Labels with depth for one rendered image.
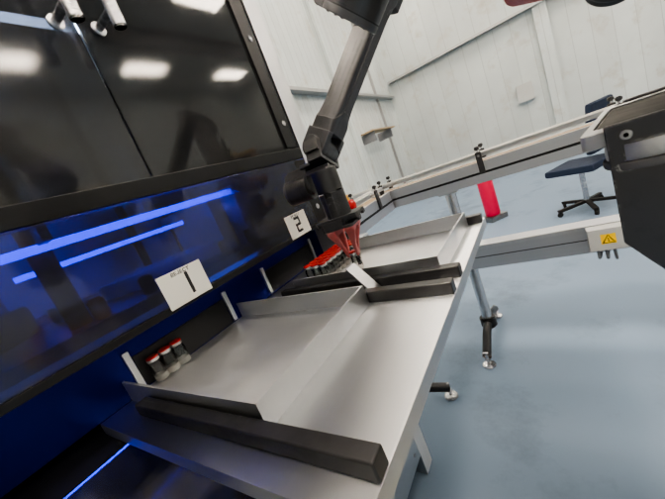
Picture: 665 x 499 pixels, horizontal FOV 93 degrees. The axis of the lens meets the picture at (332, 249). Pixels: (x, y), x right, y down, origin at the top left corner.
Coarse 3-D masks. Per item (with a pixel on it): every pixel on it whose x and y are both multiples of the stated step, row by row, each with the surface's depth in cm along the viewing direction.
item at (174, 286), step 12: (192, 264) 56; (168, 276) 53; (180, 276) 54; (192, 276) 56; (204, 276) 58; (168, 288) 52; (180, 288) 54; (204, 288) 57; (168, 300) 52; (180, 300) 54
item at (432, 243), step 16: (416, 224) 79; (432, 224) 77; (448, 224) 75; (464, 224) 70; (368, 240) 88; (384, 240) 85; (400, 240) 83; (416, 240) 78; (432, 240) 72; (448, 240) 59; (368, 256) 79; (384, 256) 74; (400, 256) 70; (416, 256) 66; (432, 256) 52; (448, 256) 57; (336, 272) 65; (368, 272) 60; (384, 272) 58
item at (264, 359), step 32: (352, 288) 53; (256, 320) 66; (288, 320) 59; (320, 320) 54; (352, 320) 48; (224, 352) 56; (256, 352) 51; (288, 352) 47; (320, 352) 41; (128, 384) 50; (160, 384) 53; (192, 384) 49; (224, 384) 45; (256, 384) 42; (288, 384) 36; (256, 416) 32
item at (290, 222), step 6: (300, 210) 83; (288, 216) 79; (294, 216) 81; (300, 216) 83; (288, 222) 79; (294, 222) 80; (306, 222) 84; (288, 228) 78; (294, 228) 80; (300, 228) 82; (306, 228) 84; (294, 234) 80; (300, 234) 81
